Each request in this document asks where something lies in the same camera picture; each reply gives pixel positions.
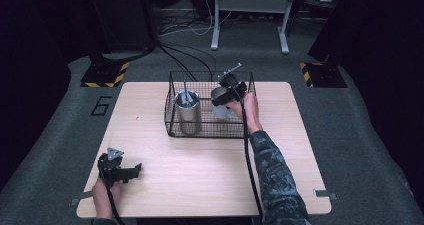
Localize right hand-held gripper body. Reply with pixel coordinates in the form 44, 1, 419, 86
218, 63, 248, 102

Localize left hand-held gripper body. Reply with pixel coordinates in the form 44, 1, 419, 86
97, 147, 134, 188

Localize black wire mesh basket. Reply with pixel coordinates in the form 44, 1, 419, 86
164, 70, 257, 139

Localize stainless steel cup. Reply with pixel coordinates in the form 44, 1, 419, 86
174, 89, 203, 136

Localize person's left hand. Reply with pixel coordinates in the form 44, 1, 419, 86
91, 177, 122, 219

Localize person's right hand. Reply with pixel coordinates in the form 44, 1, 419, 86
226, 92, 264, 135

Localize thin metal rod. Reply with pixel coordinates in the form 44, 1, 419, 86
182, 80, 196, 107

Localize hazard-striped black stand base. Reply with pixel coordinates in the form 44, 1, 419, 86
80, 61, 130, 89
299, 61, 348, 89

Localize left hand-held gripper cable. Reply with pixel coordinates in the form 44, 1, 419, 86
98, 154, 127, 225

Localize hand-held gripper cable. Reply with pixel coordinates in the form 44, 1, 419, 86
98, 154, 127, 225
238, 84, 266, 225

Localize grey metal table bracket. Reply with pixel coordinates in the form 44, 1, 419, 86
70, 190, 94, 207
313, 188, 338, 200

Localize black floor cable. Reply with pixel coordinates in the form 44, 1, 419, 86
158, 43, 198, 83
166, 44, 218, 83

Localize right hand-held gripper cable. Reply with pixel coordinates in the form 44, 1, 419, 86
238, 84, 266, 225

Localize white floor cables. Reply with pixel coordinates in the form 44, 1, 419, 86
159, 0, 234, 38

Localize white metal stand frame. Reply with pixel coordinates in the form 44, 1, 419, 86
210, 0, 298, 55

